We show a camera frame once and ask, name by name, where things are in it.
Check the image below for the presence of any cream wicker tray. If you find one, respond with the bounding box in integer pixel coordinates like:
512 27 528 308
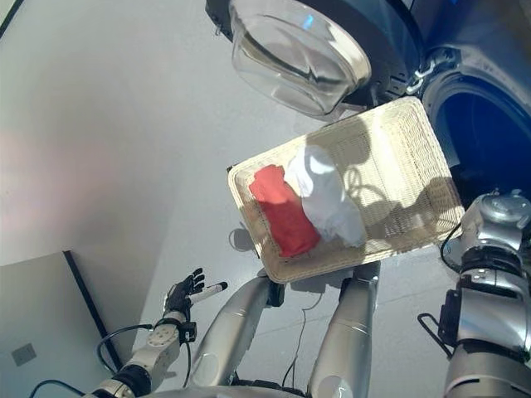
227 97 465 285

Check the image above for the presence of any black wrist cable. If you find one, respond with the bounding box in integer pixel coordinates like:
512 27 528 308
417 223 470 360
28 323 196 398

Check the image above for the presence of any silver robot torso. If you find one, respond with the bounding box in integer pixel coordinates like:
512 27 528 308
140 383 316 398

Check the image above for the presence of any red cloth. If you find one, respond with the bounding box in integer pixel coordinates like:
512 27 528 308
247 164 321 259

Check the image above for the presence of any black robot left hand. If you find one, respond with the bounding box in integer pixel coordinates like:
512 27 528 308
163 268 229 323

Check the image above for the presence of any dark grey washing machine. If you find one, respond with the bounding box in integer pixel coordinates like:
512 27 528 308
408 0 531 208

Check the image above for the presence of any round glass washer door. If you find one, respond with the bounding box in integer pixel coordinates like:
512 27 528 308
205 0 422 124

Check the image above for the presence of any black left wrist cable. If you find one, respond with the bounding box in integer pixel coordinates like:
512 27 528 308
28 323 196 398

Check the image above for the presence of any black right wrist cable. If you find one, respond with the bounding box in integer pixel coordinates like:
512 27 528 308
417 223 470 360

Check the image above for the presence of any thin black cable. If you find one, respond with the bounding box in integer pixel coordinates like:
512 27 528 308
281 289 325 387

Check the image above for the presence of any grey wall socket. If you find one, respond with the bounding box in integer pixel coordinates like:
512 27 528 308
11 342 37 366

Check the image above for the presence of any white cloth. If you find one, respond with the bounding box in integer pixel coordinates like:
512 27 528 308
284 143 368 249

